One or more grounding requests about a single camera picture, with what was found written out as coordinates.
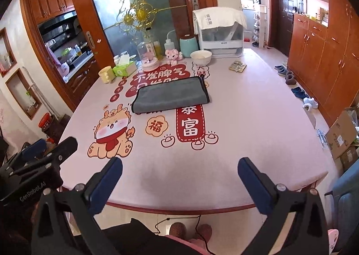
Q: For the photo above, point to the white bowl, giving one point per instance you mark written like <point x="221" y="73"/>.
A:
<point x="200" y="58"/>

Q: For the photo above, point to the white shoes pair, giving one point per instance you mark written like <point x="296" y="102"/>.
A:
<point x="310" y="103"/>

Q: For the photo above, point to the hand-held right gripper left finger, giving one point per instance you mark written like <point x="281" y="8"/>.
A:
<point x="107" y="180"/>

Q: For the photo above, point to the blue slippers pair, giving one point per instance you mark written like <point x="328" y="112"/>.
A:
<point x="280" y="70"/>

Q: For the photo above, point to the green tissue box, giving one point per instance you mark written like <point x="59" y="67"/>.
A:
<point x="124" y="70"/>

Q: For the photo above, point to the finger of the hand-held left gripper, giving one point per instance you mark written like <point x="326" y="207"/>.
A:
<point x="33" y="150"/>
<point x="60" y="150"/>

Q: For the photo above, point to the pink plush toy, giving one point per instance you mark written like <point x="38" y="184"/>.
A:
<point x="173" y="55"/>

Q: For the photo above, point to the wooden kitchen cabinets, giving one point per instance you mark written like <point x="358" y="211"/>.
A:
<point x="50" y="1"/>

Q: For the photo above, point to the yellow liquid bottle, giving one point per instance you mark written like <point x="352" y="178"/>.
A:
<point x="158" y="49"/>

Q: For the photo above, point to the person's dark clothing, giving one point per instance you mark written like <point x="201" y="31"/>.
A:
<point x="134" y="238"/>

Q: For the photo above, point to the yellow mug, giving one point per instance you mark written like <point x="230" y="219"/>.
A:
<point x="106" y="75"/>

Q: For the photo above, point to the grey shoes pair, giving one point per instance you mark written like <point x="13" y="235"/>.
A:
<point x="290" y="78"/>

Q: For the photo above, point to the large cardboard box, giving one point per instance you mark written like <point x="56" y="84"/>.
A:
<point x="340" y="131"/>

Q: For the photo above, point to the small cardboard box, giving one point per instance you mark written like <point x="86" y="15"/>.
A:
<point x="347" y="158"/>

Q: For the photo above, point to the white shoe rack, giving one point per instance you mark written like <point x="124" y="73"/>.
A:
<point x="262" y="25"/>

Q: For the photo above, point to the grey towel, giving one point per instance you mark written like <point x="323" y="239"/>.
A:
<point x="171" y="94"/>

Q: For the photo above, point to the wooden wall cabinet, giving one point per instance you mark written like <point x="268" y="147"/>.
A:
<point x="322" y="56"/>

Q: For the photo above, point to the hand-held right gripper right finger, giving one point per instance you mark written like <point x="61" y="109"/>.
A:
<point x="254" y="187"/>

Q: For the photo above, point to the dark entrance door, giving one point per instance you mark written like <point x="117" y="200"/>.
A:
<point x="283" y="16"/>

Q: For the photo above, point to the red bucket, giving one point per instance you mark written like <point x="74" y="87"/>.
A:
<point x="45" y="120"/>

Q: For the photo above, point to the brown fuzzy slipper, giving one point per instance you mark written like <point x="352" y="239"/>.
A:
<point x="203" y="231"/>
<point x="178" y="230"/>

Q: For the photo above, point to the white squeeze bottle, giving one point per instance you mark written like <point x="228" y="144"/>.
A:
<point x="169" y="46"/>

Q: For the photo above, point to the dark blue shoes pair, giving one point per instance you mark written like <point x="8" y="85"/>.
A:
<point x="299" y="93"/>

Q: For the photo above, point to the blue chair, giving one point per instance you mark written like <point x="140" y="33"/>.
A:
<point x="346" y="190"/>

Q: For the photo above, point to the patterned snack packet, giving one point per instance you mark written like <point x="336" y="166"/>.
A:
<point x="237" y="66"/>

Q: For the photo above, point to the printed pink table mat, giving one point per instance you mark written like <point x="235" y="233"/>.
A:
<point x="238" y="120"/>

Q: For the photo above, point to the white countertop appliance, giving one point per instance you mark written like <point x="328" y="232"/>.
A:
<point x="221" y="40"/>

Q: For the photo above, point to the white cloth cover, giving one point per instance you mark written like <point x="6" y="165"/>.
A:
<point x="216" y="16"/>

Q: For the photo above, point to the glass dome ornament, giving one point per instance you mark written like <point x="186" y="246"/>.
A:
<point x="147" y="56"/>

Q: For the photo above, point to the teal pot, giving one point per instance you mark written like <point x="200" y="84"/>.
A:
<point x="189" y="44"/>

